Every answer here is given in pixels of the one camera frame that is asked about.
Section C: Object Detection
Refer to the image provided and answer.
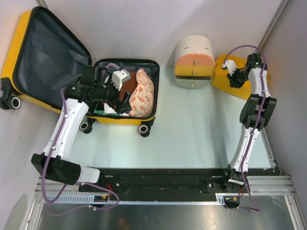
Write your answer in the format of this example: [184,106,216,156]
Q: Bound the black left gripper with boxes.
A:
[94,75,131,114]

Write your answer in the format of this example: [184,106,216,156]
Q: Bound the white towel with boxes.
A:
[104,103,130,117]

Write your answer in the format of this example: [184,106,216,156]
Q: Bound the floral patterned pouch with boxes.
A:
[129,69,154,117]

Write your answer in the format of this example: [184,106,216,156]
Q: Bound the yellow plastic basket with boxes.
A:
[211,54,271,100]

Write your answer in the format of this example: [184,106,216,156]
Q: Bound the rust brown towel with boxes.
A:
[120,75,137,100]

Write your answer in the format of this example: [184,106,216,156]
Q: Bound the yellow Pikachu suitcase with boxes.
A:
[0,7,160,137]

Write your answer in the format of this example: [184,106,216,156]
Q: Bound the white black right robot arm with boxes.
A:
[221,53,277,192]

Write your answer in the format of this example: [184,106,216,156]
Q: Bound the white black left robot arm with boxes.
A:
[31,64,131,192]

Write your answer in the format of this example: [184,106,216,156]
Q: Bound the white pastel mini drawer cabinet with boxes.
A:
[174,34,215,89]

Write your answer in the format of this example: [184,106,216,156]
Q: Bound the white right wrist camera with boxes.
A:
[222,59,237,76]

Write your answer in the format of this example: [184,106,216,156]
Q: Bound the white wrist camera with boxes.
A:
[111,69,130,91]
[222,59,237,76]

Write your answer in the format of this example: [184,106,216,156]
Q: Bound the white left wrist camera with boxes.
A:
[111,69,130,91]

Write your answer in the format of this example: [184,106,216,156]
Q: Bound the right aluminium corner post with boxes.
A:
[258,0,293,50]

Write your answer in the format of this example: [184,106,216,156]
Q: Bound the aluminium corner post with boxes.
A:
[258,0,293,50]
[35,0,48,9]

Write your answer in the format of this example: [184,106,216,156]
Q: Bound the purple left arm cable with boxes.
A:
[41,62,120,217]

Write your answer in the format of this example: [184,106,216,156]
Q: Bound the white slotted cable duct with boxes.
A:
[55,194,224,205]

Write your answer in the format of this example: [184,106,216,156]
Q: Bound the aluminium frame rail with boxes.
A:
[35,176,296,196]

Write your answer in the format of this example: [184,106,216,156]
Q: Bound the left aluminium corner post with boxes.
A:
[35,0,48,9]

